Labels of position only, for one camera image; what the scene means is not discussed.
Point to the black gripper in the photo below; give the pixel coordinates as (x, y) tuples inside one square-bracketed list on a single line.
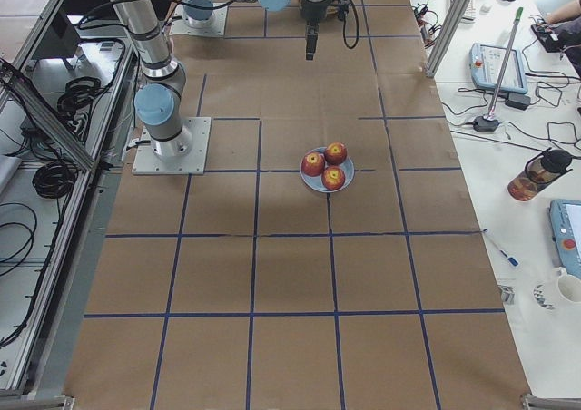
[(312, 11)]

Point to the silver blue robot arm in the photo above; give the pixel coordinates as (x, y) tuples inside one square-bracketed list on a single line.
[(157, 103)]

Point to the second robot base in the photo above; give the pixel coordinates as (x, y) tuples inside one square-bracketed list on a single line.
[(202, 18)]

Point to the red apple plate back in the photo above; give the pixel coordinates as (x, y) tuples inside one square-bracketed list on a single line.
[(335, 153)]

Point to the red apple plate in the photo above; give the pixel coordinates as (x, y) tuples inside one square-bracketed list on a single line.
[(335, 153), (333, 178)]

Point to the red apple on plate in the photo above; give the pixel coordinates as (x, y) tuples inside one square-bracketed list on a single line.
[(313, 164)]

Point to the red apple plate front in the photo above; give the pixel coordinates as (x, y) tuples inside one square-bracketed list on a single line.
[(333, 178)]

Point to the blue teach pendant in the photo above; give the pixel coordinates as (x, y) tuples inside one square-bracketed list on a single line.
[(564, 218), (485, 65)]

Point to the grey stick green tip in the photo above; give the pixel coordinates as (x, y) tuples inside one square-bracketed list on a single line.
[(490, 116)]

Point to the black power adapter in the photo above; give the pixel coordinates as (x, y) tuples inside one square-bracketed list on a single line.
[(517, 101)]

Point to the glass tea bottle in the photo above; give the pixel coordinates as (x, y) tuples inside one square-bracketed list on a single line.
[(539, 173)]

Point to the brown paper table cover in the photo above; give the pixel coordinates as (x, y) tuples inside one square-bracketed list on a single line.
[(243, 288)]

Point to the blue white pen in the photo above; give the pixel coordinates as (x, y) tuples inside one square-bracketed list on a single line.
[(508, 257)]

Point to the white mug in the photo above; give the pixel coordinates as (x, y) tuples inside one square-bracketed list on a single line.
[(561, 290)]

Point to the aluminium frame post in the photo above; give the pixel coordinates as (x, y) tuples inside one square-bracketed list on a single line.
[(449, 27)]

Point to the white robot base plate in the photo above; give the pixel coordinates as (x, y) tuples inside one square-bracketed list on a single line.
[(186, 154)]

